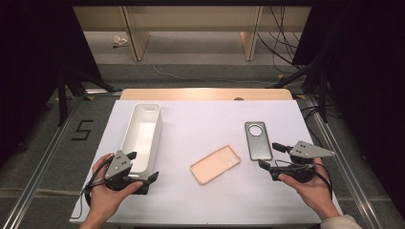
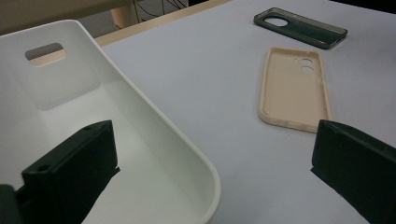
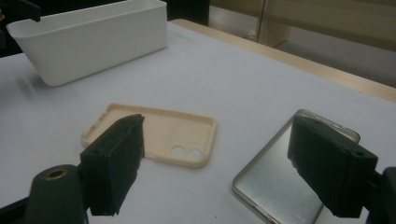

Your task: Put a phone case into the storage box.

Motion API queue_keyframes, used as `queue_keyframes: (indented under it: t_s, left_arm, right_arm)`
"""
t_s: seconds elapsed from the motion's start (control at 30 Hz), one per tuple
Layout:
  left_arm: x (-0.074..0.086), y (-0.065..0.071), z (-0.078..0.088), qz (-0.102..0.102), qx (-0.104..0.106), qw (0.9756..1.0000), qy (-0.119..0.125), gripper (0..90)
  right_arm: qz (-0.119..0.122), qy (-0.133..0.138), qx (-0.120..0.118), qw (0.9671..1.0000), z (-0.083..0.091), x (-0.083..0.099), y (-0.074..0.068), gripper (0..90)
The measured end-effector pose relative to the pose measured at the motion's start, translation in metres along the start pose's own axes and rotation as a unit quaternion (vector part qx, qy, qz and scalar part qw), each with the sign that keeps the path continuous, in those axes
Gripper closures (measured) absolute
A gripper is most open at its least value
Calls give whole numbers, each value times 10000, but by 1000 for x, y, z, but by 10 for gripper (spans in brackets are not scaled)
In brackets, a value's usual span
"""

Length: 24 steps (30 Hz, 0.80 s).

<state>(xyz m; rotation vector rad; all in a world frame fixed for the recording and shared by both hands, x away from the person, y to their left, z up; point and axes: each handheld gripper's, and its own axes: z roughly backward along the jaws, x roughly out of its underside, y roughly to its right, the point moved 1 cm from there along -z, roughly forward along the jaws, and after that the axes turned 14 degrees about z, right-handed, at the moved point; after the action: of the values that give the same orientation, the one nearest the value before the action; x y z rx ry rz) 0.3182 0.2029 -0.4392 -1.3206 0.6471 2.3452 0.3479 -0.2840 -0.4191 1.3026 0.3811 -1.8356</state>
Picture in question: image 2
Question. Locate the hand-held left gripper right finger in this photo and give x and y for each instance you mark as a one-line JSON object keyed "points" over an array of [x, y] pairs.
{"points": [[358, 168]]}

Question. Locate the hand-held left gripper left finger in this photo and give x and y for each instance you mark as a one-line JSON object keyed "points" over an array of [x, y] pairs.
{"points": [[68, 168]]}

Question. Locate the white plastic storage bin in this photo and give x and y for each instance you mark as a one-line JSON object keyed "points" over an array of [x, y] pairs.
{"points": [[140, 174]]}

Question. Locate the beige phone case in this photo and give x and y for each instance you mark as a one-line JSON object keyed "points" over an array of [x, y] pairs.
{"points": [[289, 93]]}

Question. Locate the translucent grey phone case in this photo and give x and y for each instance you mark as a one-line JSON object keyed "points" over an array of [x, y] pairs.
{"points": [[311, 31]]}

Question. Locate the white table cover sheet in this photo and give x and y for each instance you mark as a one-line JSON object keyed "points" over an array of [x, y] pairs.
{"points": [[202, 93]]}

